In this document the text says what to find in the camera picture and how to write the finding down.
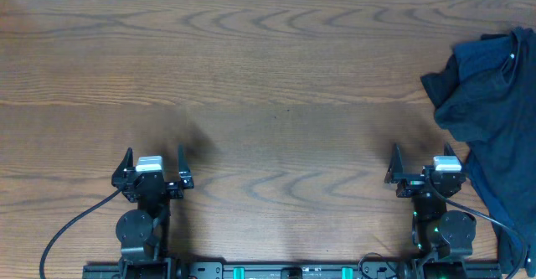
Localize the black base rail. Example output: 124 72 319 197
82 261 503 279

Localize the blue garment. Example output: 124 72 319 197
455 28 535 239

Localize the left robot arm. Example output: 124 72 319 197
111 146 194 278

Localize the dark teal t-shirt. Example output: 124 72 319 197
421 28 535 277

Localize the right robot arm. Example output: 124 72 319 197
384 144 477 278

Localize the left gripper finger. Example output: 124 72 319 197
114 147 133 178
178 145 192 183

